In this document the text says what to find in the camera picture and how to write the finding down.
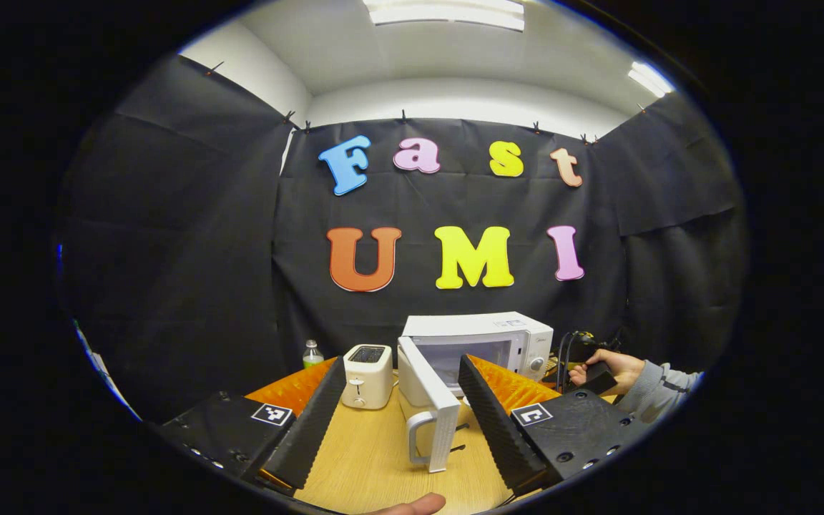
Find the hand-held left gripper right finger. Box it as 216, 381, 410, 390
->
458, 353, 652, 496

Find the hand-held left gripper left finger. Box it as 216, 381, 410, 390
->
158, 355, 348, 494

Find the white microwave oven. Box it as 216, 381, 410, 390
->
396, 311, 554, 474

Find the cream toaster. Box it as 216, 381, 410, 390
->
340, 344, 393, 410

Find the black backdrop cloth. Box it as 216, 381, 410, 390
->
58, 54, 749, 423

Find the small ceiling light panel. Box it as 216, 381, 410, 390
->
627, 61, 674, 99

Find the large ceiling light panel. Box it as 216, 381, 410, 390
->
363, 0, 526, 33

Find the black cable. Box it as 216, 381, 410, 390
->
557, 330, 577, 393

